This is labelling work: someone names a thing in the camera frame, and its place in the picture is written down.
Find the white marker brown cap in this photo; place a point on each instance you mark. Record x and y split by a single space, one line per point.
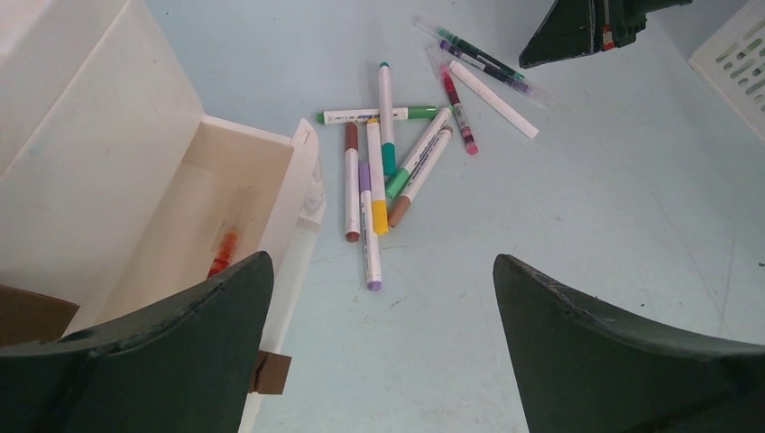
352 212

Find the red pen orange cap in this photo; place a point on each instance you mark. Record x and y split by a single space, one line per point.
234 222

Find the white marker green cap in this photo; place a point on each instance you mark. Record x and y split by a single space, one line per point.
363 115

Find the white perforated file organizer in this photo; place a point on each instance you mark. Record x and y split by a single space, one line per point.
731 62

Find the white drawer cabinet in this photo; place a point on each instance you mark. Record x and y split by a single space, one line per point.
114 180

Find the green transparent pen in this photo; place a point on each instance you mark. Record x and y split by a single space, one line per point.
436 30

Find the white marker green tip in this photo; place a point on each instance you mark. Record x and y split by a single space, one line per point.
397 182

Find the white marker brown tip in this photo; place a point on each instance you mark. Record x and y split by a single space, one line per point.
418 177

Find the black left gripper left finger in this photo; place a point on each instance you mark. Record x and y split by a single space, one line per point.
181 364

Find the white chalk stick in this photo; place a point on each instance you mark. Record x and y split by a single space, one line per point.
493 100

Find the red transparent pen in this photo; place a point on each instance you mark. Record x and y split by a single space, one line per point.
445 77

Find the white marker yellow cap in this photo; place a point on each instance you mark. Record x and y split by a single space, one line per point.
375 160

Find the white marker teal tip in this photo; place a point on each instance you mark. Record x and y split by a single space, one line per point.
386 119

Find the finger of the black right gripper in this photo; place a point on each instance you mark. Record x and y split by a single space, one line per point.
567 32

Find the white marker purple cap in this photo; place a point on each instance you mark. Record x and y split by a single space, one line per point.
372 256

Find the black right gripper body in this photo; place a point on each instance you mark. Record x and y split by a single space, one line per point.
617 22

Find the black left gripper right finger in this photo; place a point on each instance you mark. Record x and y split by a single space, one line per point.
584 365

